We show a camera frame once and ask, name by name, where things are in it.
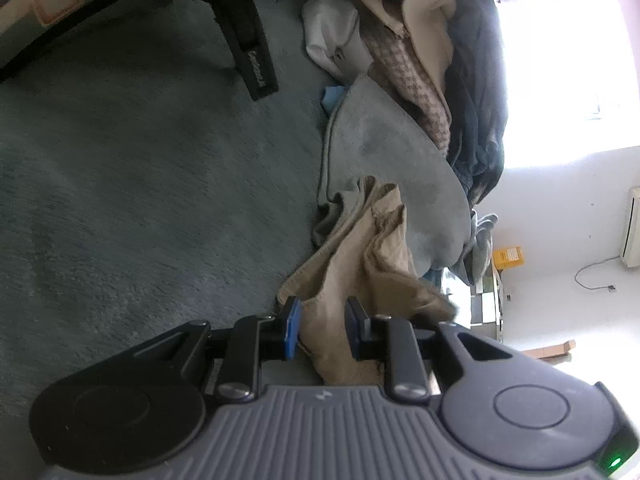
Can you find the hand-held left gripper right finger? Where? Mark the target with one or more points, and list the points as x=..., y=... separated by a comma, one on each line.
x=356, y=330

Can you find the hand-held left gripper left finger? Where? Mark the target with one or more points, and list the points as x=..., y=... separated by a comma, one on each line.
x=292, y=327

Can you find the beige pants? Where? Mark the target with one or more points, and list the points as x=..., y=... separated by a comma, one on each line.
x=340, y=270

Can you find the white shelf rack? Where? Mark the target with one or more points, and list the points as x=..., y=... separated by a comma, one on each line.
x=482, y=305

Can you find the pale grey-blue cloth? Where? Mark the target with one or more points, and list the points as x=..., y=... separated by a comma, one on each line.
x=477, y=250

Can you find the yellow box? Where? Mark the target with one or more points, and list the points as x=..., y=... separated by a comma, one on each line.
x=509, y=257

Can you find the folded grey fleece cloth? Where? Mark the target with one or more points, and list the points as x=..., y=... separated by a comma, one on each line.
x=390, y=160

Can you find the cardboard piece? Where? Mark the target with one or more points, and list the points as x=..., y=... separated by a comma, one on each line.
x=550, y=350

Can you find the grey fleece blanket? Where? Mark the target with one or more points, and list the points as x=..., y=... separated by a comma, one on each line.
x=125, y=185

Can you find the blue cloth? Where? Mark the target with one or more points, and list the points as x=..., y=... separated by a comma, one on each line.
x=332, y=100

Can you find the checked cloth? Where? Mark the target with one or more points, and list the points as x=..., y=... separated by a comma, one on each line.
x=420, y=90

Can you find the dark blue quilted jacket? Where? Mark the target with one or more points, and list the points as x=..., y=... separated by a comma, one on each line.
x=477, y=85

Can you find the black tripod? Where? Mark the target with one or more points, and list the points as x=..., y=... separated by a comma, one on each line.
x=250, y=50

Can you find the white air conditioner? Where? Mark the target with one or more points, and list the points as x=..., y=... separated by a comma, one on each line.
x=632, y=225

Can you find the light grey garment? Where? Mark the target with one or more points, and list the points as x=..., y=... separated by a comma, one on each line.
x=332, y=30

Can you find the beige jacket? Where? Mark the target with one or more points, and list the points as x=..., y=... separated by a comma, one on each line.
x=425, y=15

